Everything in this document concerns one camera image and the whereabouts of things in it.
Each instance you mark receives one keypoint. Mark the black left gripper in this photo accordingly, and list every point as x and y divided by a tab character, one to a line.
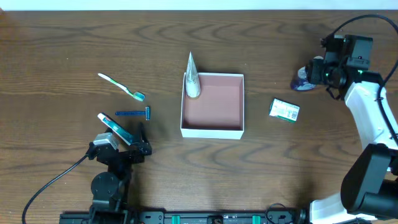
131	149

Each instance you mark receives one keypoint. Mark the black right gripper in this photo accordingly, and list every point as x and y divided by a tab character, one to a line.
315	72

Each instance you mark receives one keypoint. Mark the blue foam soap pump bottle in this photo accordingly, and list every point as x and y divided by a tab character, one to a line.
300	82

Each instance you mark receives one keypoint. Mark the green white soap bar pack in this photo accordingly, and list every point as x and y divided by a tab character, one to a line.
284	110

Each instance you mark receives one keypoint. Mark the white cosmetic tube gold cap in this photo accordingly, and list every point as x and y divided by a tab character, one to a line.
192	81

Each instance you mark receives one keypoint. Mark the white box with pink interior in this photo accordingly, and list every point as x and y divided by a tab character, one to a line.
218	113

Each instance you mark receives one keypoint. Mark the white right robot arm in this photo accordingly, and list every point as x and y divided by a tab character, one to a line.
365	194

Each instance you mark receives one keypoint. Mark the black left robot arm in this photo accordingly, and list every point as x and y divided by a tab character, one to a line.
110	189

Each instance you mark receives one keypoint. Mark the blue disposable razor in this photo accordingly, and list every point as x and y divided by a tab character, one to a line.
145	113

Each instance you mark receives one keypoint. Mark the teal toothpaste tube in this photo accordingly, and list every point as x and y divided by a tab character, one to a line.
116	128

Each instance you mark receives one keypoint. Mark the green white toothbrush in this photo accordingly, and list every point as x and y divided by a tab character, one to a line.
136	95

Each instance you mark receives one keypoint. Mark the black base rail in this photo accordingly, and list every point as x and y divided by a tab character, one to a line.
277	216

